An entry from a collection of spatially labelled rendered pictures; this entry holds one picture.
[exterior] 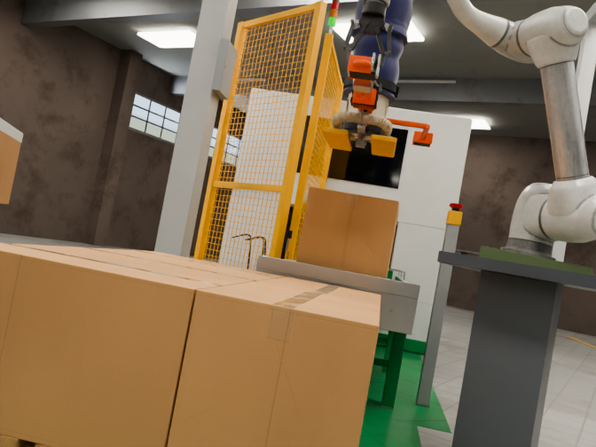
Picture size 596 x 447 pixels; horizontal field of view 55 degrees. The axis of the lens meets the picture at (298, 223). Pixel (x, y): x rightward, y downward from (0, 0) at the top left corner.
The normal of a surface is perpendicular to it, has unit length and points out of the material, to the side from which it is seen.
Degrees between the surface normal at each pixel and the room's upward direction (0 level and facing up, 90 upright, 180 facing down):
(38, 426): 90
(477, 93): 90
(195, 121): 90
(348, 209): 90
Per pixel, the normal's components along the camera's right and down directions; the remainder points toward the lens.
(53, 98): 0.85, 0.14
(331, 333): -0.15, -0.07
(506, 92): -0.49, -0.13
